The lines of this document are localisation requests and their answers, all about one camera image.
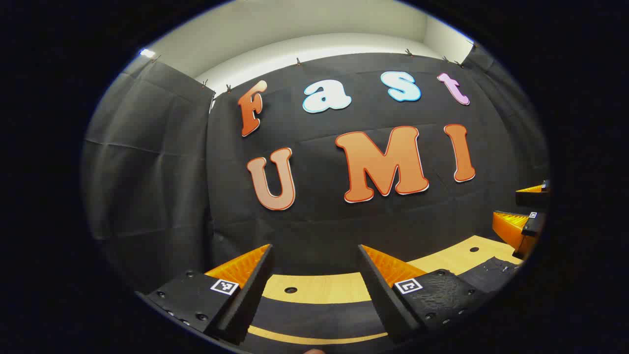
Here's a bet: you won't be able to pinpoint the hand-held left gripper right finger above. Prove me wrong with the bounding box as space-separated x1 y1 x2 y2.
357 243 487 345

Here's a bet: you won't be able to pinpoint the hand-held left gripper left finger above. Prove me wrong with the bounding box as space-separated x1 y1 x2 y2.
138 243 276 346

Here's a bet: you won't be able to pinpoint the dark grey jeans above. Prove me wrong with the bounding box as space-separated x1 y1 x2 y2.
246 256 522 352

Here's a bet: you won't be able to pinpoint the black backdrop cloth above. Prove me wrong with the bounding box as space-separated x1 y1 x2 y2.
81 52 550 295

